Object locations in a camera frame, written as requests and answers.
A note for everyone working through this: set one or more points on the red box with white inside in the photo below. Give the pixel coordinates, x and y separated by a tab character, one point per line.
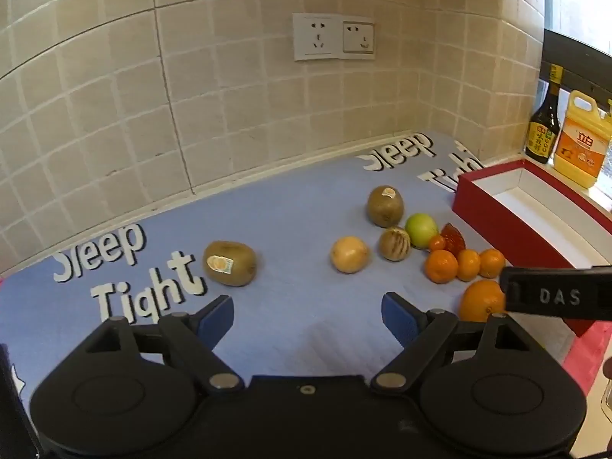
483	215

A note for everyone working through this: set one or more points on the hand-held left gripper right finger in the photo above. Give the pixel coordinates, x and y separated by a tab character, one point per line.
400	320

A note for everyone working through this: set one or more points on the small beige-rimmed wall socket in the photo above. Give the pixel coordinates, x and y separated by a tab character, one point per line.
358	39

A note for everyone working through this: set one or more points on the brown kiwi with sticker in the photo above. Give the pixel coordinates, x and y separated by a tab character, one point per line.
385	206
230	264

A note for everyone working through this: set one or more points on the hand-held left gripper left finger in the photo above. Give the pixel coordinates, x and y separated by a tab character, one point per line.
216	320

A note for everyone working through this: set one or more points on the dark object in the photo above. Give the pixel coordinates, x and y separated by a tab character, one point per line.
12	411

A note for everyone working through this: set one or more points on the small orange mandarin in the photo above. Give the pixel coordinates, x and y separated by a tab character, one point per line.
441	267
492	263
468	265

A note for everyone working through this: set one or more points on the pink cloth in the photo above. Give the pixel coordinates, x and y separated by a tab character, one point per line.
590	349

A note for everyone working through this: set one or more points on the large orange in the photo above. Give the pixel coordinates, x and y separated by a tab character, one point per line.
482	301

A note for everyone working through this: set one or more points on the yellow detergent jug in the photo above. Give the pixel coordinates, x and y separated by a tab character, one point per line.
581	146

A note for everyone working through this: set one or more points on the pale glass container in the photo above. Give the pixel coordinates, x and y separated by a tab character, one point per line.
607	387

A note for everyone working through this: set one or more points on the dark window frame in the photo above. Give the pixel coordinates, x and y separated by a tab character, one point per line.
578	62

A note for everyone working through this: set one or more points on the red strawberry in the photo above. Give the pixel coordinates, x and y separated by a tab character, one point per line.
454	238

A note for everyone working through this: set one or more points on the green apple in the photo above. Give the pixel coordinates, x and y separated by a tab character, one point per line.
421	229

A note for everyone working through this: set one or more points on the small red-orange tomato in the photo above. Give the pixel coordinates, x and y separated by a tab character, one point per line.
437	243

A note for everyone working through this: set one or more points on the blue printed mat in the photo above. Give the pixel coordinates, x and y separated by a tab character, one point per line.
287	210

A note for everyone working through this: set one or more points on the pale yellow round fruit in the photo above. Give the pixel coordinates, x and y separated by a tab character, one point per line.
350	255

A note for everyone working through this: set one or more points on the dark soy sauce bottle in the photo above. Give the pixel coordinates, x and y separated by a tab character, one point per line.
544	129

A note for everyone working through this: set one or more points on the large white wall socket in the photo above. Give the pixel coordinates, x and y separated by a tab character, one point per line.
318	36

